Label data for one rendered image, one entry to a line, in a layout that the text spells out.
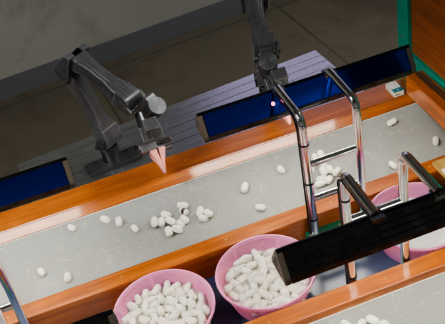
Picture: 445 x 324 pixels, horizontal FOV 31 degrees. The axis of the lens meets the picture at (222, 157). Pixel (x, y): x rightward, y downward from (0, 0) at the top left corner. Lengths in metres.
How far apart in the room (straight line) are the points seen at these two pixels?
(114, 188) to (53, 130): 1.80
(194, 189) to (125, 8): 2.32
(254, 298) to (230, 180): 0.49
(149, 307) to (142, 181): 0.50
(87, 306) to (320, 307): 0.63
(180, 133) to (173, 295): 0.81
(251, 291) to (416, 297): 0.41
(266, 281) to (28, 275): 0.68
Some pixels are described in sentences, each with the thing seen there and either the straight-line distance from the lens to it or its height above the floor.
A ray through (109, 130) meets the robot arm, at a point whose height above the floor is 0.82.
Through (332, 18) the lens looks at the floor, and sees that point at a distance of 4.71.
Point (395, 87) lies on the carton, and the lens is 2.67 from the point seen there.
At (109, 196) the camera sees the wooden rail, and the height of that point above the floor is 0.76.
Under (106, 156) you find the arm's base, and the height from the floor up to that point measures 0.72.
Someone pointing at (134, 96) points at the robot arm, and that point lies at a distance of 2.44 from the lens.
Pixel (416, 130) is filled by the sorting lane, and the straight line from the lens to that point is 2.55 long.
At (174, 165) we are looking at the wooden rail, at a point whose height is 0.77.
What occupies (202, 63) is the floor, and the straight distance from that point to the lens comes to 4.47.
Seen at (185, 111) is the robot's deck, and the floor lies 0.67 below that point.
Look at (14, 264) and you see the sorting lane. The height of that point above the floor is 0.74.
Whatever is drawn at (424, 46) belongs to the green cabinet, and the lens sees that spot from 2.59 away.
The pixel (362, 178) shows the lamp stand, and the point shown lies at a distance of 2.20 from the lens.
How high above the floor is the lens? 2.29
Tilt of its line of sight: 38 degrees down
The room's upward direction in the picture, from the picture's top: 12 degrees counter-clockwise
